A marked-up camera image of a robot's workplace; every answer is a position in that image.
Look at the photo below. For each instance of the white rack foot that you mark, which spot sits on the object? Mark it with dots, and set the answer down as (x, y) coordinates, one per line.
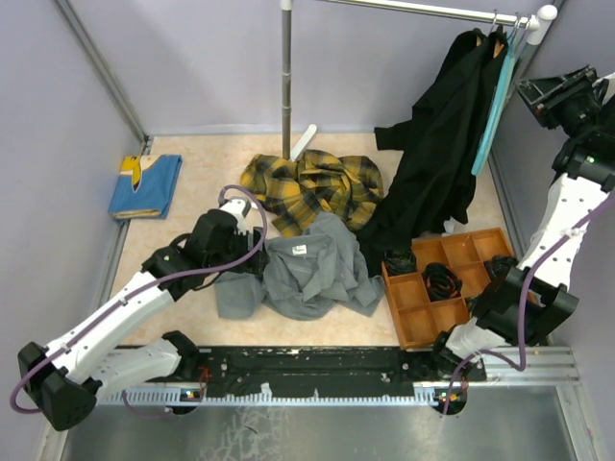
(303, 142)

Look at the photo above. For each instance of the black hanging garments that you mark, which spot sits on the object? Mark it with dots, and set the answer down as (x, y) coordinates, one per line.
(433, 182)

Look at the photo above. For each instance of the rolled black orange tie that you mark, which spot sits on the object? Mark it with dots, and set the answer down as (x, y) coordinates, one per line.
(441, 282)

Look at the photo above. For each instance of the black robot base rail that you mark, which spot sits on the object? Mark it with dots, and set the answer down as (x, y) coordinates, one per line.
(325, 372)

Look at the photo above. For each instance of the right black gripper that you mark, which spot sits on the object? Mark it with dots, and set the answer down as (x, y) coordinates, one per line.
(549, 92)

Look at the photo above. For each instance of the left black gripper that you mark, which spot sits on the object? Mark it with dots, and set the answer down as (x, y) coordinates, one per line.
(255, 265)

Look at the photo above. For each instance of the metal clothes rack pole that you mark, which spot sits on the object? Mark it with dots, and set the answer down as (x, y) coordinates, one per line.
(286, 9)

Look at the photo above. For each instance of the folded blue shirt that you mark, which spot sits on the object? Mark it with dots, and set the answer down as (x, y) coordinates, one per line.
(145, 187)

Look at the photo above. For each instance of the horizontal metal clothes rail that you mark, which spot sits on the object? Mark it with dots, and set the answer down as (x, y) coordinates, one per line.
(532, 22)

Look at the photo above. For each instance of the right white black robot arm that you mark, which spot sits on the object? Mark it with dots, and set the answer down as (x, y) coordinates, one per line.
(531, 299)

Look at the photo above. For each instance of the rolled dark blue tie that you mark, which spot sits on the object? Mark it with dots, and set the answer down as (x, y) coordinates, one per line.
(499, 265)

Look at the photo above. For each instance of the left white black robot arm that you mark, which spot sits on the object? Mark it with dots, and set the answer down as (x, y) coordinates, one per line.
(69, 376)

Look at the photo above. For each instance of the yellow black plaid shirt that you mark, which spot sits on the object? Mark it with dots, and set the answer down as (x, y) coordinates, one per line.
(296, 191)

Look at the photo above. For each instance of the rolled dark green tie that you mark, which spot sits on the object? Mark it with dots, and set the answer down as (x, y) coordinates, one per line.
(400, 262)

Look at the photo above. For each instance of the grey button-up shirt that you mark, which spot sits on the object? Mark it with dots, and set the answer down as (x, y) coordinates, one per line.
(305, 276)

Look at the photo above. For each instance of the teal plastic hanger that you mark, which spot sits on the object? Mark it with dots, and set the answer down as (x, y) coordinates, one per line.
(497, 104)
(516, 36)

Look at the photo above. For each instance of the orange wooden compartment tray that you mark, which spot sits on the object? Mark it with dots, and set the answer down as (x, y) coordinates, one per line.
(417, 320)

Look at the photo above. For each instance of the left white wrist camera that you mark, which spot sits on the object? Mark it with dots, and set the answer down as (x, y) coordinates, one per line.
(239, 208)

